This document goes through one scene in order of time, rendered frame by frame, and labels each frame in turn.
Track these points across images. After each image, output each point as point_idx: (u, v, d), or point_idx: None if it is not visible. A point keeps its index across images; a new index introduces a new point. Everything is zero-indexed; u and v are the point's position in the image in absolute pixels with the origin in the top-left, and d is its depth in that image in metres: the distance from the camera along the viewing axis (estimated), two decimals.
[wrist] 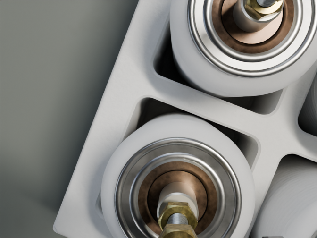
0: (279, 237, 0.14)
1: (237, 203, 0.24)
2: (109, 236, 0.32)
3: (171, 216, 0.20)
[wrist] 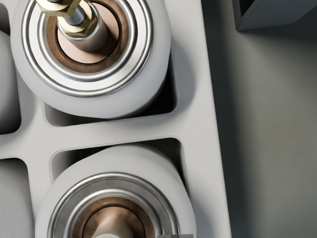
0: (188, 235, 0.15)
1: (84, 184, 0.23)
2: None
3: None
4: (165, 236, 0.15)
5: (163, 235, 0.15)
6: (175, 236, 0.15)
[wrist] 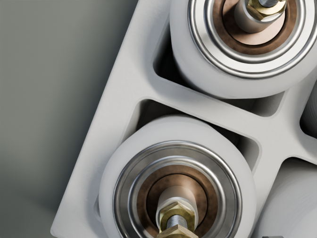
0: (279, 237, 0.14)
1: (237, 208, 0.24)
2: None
3: (175, 216, 0.20)
4: None
5: None
6: None
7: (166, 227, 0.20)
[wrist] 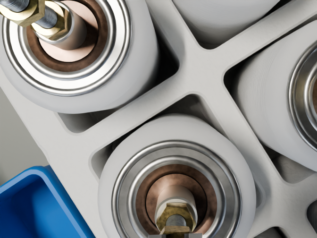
0: (197, 234, 0.15)
1: None
2: None
3: None
4: (156, 236, 0.15)
5: (154, 235, 0.15)
6: (184, 235, 0.15)
7: None
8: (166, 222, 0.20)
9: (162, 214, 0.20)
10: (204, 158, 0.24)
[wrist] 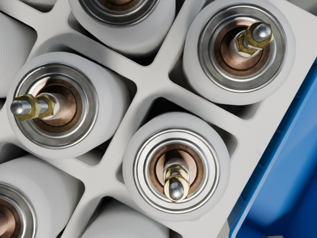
0: (279, 237, 0.14)
1: None
2: None
3: None
4: None
5: None
6: None
7: None
8: (179, 173, 0.32)
9: (184, 171, 0.32)
10: (139, 168, 0.36)
